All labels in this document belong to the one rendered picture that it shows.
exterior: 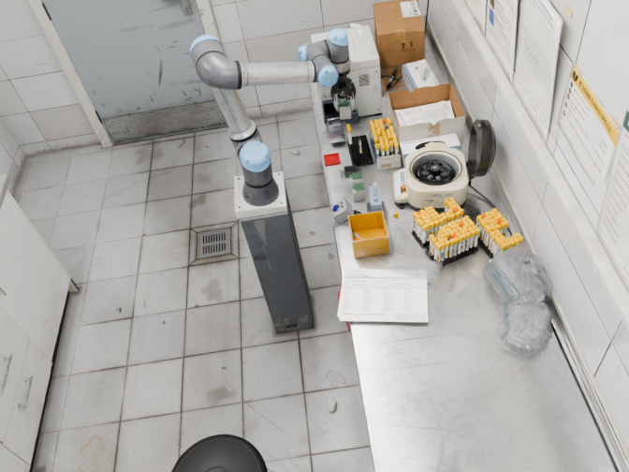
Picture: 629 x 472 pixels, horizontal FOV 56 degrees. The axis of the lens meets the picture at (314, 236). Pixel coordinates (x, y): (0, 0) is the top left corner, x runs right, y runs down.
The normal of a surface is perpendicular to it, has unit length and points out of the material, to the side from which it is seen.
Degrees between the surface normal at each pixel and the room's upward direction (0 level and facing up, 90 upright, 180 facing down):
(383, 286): 1
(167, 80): 90
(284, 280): 90
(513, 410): 0
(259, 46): 90
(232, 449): 3
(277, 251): 90
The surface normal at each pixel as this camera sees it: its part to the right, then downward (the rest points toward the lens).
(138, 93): 0.11, 0.74
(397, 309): -0.13, -0.66
